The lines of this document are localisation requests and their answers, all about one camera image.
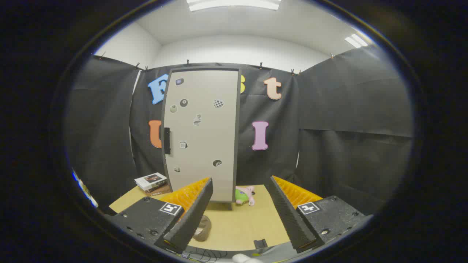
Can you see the pink and green plush toy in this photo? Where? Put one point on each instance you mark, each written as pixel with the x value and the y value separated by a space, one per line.
pixel 242 195

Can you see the brown book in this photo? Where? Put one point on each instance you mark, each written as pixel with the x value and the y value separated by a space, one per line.
pixel 161 191

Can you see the long ceiling light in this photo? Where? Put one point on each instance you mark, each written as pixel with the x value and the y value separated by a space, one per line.
pixel 234 3

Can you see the white book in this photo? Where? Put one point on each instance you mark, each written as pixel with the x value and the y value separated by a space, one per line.
pixel 150 180

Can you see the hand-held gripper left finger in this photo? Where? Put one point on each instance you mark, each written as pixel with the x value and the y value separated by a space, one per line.
pixel 193 215

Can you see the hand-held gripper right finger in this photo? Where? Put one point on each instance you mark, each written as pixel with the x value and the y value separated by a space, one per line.
pixel 289 215

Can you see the brown fluffy shoe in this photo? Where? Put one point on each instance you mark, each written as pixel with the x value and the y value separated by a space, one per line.
pixel 203 228

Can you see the small black block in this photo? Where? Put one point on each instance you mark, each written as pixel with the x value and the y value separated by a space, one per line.
pixel 260 243

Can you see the grey shoe cabinet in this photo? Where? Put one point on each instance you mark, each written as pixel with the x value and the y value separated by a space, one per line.
pixel 237 146

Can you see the black backdrop cloth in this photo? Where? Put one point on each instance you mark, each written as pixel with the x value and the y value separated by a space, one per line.
pixel 329 109

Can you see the colourful printed object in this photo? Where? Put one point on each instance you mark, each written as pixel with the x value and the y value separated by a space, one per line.
pixel 84 190

